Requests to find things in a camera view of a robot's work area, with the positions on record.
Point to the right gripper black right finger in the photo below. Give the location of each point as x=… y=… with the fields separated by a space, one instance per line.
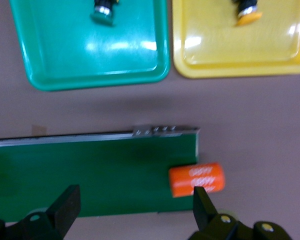
x=205 y=212

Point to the green mushroom push button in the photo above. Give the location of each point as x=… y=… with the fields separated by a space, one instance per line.
x=102 y=15

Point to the yellow mushroom push button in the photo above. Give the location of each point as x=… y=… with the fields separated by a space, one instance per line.
x=248 y=16

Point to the green plastic tray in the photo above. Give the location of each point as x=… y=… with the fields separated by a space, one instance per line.
x=77 y=50

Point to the orange cylinder white 4680 print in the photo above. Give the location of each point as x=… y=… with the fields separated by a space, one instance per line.
x=185 y=180

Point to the yellow plastic tray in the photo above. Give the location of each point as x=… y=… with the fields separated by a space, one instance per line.
x=240 y=45

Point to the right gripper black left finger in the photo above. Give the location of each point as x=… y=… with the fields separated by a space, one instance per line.
x=65 y=207

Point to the green belt conveyor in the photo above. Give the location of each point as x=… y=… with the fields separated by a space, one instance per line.
x=90 y=175

